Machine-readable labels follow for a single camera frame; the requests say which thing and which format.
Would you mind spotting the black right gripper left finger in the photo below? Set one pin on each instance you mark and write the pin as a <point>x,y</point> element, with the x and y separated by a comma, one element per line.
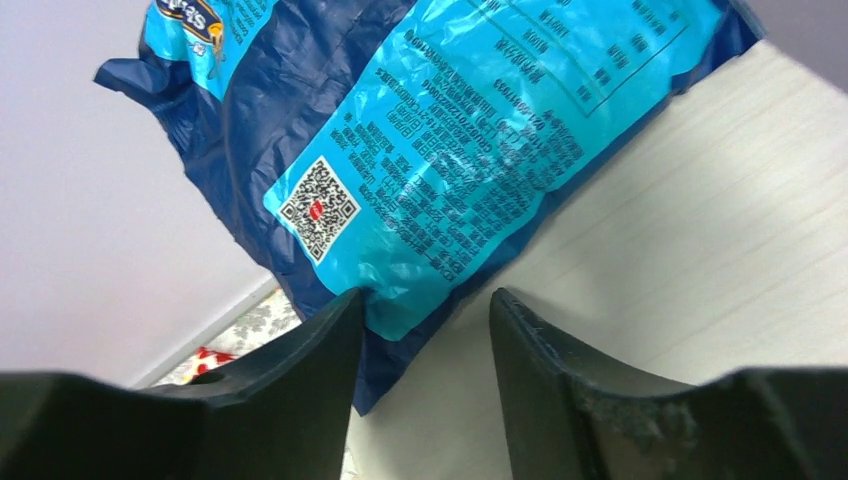
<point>60,425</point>

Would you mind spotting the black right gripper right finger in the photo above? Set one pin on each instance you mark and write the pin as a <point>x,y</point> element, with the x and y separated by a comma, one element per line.
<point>571,411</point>

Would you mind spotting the blue Slendy candy bag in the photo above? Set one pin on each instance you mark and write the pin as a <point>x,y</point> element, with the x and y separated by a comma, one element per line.
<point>411,149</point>

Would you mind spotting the white wooden two-tier shelf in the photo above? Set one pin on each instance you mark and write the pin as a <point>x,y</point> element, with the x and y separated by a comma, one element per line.
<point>716,239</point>

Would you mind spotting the red floral folded cloth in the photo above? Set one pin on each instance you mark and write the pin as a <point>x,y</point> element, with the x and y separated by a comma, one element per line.
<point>204,360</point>

